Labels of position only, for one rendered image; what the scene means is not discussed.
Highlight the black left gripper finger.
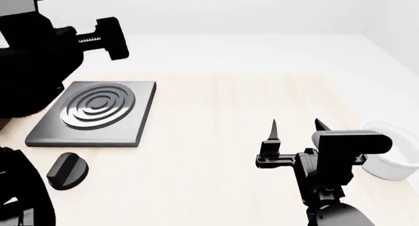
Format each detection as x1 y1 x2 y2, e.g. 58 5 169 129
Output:
96 16 130 61

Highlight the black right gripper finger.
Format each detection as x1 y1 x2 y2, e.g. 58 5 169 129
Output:
260 118 283 161
314 118 332 133

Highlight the dark grey ringed stove plate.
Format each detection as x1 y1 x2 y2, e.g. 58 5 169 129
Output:
24 81 157 148

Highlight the white round container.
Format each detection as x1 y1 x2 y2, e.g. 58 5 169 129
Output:
359 121 419 181

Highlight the black round stove knob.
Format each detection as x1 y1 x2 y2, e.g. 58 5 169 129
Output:
46 151 90 191

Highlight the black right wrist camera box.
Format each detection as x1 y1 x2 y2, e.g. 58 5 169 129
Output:
311 129 393 163

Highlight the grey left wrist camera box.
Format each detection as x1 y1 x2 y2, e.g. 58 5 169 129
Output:
0 0 83 17

